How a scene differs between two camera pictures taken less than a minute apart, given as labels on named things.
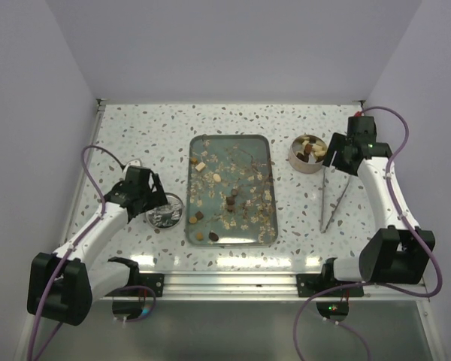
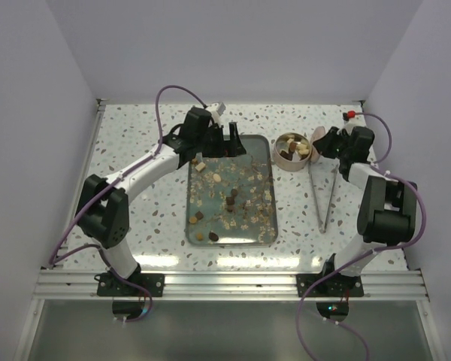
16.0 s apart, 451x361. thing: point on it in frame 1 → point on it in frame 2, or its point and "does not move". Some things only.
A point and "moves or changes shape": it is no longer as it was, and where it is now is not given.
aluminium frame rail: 193,284 does not move
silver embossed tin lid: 166,216 → 319,132
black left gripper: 156,197 → 226,148
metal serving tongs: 324,229 → 322,229
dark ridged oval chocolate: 213,236 does not move
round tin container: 307,153 moves or changes shape
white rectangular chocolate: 200,166 does not move
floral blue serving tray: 231,195 does not move
